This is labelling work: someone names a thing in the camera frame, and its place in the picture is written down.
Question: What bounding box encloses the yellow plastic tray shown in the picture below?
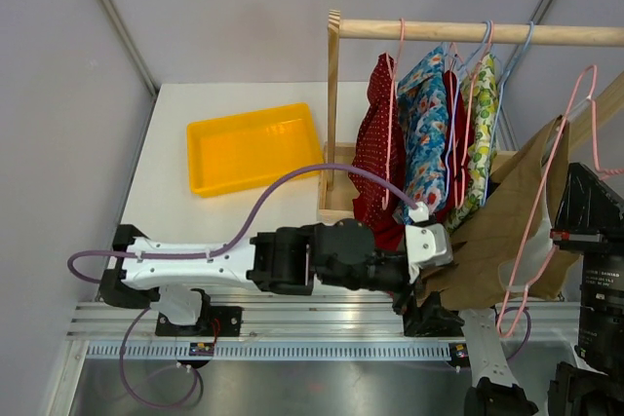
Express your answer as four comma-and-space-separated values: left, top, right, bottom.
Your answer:
186, 102, 323, 198

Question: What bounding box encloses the red polka dot skirt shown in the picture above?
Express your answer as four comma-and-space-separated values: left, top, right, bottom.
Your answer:
349, 54, 405, 233

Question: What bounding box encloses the blue floral skirt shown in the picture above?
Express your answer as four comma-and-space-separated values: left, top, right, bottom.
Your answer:
398, 46, 449, 213

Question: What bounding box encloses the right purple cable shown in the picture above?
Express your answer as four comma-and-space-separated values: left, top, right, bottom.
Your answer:
494, 306, 533, 363

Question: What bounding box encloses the plain red skirt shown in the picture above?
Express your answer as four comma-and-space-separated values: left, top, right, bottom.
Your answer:
374, 95, 475, 250

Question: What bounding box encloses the wooden clothes rack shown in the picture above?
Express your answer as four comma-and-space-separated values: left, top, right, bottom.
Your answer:
318, 10, 623, 223

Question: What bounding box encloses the pink hanger of red skirt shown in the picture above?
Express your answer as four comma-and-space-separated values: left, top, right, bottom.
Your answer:
445, 19, 494, 208

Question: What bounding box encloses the blue hanger of lemon skirt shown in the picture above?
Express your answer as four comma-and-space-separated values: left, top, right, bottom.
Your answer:
480, 20, 535, 207

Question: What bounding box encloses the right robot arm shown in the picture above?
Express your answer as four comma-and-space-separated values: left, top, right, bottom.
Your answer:
442, 163, 623, 415

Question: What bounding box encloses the tan khaki skirt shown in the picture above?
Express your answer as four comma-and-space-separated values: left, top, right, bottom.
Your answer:
416, 118, 570, 311

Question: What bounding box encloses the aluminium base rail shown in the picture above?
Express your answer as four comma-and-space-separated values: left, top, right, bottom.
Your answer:
65, 288, 594, 362

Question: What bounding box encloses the purple cable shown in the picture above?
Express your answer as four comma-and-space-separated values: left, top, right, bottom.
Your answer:
66, 163, 418, 410
494, 306, 533, 363

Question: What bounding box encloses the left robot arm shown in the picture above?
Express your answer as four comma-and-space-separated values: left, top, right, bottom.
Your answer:
99, 219, 431, 335

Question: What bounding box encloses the pink hanger of dotted skirt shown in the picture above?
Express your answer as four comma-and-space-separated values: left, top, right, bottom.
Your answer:
385, 18, 406, 182

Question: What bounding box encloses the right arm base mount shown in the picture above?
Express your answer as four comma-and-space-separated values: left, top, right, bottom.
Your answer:
402, 291, 482, 374

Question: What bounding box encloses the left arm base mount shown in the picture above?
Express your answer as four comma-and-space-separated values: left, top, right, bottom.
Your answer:
155, 288, 244, 370

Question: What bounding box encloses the blue hanger of floral skirt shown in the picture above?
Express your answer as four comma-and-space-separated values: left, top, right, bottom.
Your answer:
444, 42, 466, 185

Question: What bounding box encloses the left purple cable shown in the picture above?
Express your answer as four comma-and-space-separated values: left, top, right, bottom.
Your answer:
66, 163, 418, 410

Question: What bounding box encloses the lemon print skirt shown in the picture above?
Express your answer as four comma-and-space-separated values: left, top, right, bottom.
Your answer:
444, 53, 499, 232

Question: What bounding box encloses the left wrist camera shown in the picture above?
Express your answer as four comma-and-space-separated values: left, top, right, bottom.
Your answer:
405, 202, 453, 279

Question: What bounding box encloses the pink hanger of tan skirt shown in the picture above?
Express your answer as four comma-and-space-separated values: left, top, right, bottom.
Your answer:
495, 64, 623, 338

